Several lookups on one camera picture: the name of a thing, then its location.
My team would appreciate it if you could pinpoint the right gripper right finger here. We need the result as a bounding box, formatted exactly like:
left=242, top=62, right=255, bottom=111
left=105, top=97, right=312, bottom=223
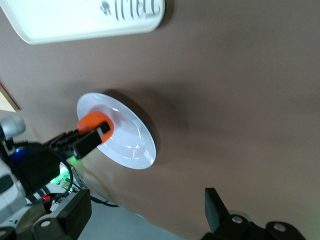
left=201, top=187, right=254, bottom=240

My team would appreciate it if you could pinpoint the pale lavender round plate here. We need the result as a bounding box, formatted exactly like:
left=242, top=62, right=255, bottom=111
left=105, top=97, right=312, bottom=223
left=76, top=92, right=157, bottom=171

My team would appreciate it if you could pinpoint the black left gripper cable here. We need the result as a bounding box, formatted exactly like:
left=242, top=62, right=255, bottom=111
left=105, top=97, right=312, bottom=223
left=23, top=142, right=75, bottom=208

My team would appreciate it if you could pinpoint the orange mandarin fruit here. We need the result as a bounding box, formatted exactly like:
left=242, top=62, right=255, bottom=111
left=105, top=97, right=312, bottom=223
left=76, top=111, right=116, bottom=145

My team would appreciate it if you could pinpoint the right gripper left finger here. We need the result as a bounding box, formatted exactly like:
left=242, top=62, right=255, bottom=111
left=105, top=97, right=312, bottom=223
left=32, top=188, right=92, bottom=240

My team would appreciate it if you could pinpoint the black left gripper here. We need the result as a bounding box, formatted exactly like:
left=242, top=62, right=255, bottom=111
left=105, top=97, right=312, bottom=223
left=9, top=119, right=112, bottom=198

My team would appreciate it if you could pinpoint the cream tray with bear print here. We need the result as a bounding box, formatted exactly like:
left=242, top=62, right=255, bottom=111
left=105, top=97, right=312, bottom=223
left=0, top=0, right=166, bottom=46

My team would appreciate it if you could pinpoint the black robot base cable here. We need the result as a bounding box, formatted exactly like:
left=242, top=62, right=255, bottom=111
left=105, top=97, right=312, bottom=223
left=89, top=194, right=119, bottom=208

